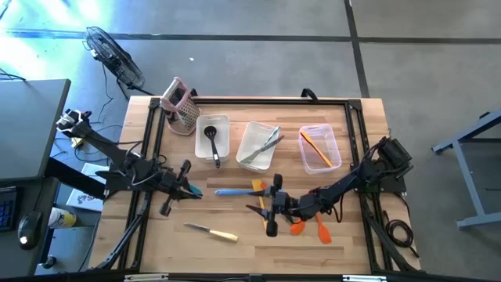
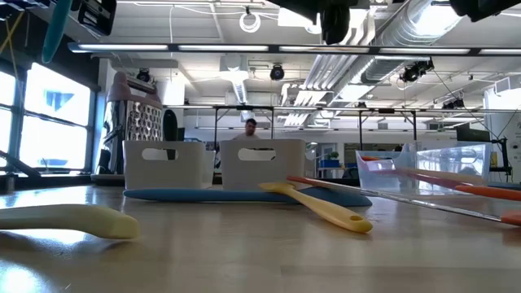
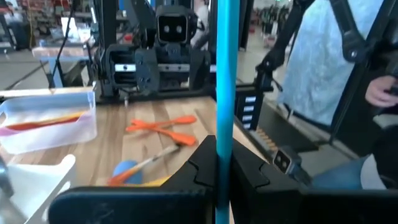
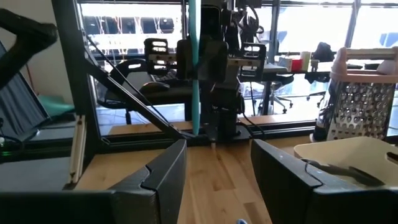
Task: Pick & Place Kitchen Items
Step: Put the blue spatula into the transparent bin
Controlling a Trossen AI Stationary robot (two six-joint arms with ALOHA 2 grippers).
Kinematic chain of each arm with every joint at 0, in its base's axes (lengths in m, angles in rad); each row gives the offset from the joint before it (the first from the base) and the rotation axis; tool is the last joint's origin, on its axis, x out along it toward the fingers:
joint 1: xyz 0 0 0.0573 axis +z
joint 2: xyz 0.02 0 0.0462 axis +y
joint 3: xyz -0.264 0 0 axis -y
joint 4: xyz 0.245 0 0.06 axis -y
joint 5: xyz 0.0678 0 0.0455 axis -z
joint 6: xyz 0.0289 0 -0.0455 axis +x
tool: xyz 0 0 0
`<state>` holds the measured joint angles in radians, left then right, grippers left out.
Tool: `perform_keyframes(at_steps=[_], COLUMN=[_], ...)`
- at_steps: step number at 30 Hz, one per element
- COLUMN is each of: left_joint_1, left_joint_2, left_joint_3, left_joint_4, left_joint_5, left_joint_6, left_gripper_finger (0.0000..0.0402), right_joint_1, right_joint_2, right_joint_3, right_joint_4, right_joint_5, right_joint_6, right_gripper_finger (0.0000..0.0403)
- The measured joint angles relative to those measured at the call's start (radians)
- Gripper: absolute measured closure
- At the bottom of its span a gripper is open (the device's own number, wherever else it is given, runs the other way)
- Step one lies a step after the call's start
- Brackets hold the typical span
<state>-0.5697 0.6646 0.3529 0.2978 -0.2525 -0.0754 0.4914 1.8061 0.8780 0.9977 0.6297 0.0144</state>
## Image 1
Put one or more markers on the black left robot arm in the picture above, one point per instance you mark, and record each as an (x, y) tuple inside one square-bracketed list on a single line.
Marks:
[(117, 156)]

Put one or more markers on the black keyboard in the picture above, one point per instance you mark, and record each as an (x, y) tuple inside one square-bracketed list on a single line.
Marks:
[(7, 209)]

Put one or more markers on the white plastic bin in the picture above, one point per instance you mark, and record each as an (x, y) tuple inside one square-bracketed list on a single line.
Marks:
[(254, 137), (221, 133)]

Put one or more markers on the black slotted spoon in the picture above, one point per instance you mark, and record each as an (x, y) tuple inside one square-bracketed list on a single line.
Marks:
[(210, 132)]

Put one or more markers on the blue-grey table frame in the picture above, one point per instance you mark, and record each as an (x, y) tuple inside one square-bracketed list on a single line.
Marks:
[(471, 188)]

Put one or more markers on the long blue silicone spatula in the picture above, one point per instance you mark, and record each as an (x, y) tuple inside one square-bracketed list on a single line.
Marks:
[(235, 192)]

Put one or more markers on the white printed box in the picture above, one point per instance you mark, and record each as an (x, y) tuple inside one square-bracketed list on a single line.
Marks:
[(84, 197)]

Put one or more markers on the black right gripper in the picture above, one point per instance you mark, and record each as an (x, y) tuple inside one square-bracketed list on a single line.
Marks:
[(280, 201)]

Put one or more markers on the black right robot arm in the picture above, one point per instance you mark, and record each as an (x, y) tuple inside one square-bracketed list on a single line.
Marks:
[(336, 188)]

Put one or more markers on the clear plastic bin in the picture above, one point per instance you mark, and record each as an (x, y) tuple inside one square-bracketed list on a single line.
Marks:
[(330, 135)]

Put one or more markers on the black floor fan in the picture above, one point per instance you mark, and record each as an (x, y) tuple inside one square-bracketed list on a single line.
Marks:
[(113, 58)]

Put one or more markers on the yellow power plug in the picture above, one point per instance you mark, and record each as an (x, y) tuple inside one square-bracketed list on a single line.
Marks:
[(77, 143)]

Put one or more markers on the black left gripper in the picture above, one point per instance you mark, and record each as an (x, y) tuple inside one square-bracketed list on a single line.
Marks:
[(174, 186)]

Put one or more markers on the black aluminium table frame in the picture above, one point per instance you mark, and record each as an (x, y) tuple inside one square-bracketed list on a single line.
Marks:
[(274, 102)]

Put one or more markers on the black computer mouse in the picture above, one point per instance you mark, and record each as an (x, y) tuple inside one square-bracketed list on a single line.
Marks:
[(29, 229)]

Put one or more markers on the yellow silicone spatula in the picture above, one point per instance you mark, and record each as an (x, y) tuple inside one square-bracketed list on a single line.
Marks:
[(257, 185)]

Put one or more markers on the white yellow can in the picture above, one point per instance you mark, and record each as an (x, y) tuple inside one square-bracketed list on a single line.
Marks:
[(62, 218)]

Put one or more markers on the grey desk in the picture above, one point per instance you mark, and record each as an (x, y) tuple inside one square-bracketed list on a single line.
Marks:
[(27, 125)]

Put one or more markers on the silver metal bracket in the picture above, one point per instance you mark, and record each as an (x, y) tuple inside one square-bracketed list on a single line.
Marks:
[(364, 278), (145, 277)]

